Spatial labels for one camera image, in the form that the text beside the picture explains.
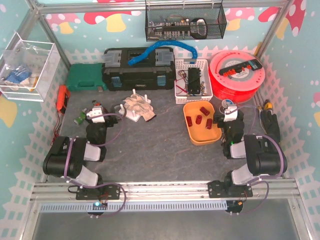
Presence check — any white peg board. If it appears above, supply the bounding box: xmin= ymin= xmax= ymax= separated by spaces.
xmin=119 ymin=88 xmax=152 ymax=123

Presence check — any green tool case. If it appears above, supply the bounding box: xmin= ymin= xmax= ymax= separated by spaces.
xmin=65 ymin=63 xmax=108 ymax=92

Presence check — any black battery holder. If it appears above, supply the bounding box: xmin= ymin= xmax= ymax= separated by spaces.
xmin=187 ymin=67 xmax=201 ymax=95

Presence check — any white perforated basket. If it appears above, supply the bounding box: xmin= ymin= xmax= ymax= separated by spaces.
xmin=174 ymin=59 xmax=213 ymax=104

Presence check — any beige work glove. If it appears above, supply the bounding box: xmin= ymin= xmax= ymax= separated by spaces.
xmin=122 ymin=96 xmax=157 ymax=123

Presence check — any red spring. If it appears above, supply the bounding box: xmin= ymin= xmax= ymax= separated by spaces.
xmin=195 ymin=115 xmax=203 ymax=125
xmin=186 ymin=116 xmax=193 ymax=128
xmin=199 ymin=106 xmax=210 ymax=116
xmin=205 ymin=118 xmax=213 ymax=130

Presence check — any blue white glove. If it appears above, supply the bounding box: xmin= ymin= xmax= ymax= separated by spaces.
xmin=4 ymin=65 xmax=32 ymax=86

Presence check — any yellow plastic tray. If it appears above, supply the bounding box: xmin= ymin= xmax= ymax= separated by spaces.
xmin=183 ymin=100 xmax=222 ymax=146

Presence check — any clear acrylic box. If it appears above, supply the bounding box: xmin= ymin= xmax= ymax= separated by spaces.
xmin=0 ymin=32 xmax=61 ymax=102

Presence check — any red filament spool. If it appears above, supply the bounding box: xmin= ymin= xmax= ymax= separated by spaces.
xmin=208 ymin=50 xmax=266 ymax=103

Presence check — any black terminal block strip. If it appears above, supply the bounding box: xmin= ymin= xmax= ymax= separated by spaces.
xmin=218 ymin=59 xmax=263 ymax=77

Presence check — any black wire mesh basket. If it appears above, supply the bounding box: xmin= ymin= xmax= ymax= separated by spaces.
xmin=144 ymin=2 xmax=227 ymax=42

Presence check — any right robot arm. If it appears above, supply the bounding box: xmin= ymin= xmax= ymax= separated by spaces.
xmin=207 ymin=110 xmax=288 ymax=199

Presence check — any black rubber glove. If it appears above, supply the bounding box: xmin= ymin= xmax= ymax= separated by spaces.
xmin=260 ymin=110 xmax=281 ymax=143

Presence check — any blue corrugated hose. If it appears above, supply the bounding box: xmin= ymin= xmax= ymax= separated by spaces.
xmin=127 ymin=40 xmax=199 ymax=66

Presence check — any solder wire spool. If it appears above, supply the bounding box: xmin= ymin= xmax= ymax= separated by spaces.
xmin=219 ymin=99 xmax=234 ymax=114

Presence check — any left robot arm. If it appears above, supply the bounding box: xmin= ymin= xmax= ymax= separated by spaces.
xmin=42 ymin=105 xmax=126 ymax=206

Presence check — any black toolbox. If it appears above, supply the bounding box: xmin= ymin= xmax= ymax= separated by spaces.
xmin=102 ymin=46 xmax=176 ymax=91

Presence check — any green circuit board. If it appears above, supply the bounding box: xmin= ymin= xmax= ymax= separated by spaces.
xmin=74 ymin=112 xmax=87 ymax=125

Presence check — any orange multimeter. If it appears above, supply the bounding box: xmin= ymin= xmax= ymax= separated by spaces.
xmin=56 ymin=85 xmax=70 ymax=115

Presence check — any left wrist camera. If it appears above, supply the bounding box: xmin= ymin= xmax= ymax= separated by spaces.
xmin=86 ymin=105 xmax=106 ymax=123

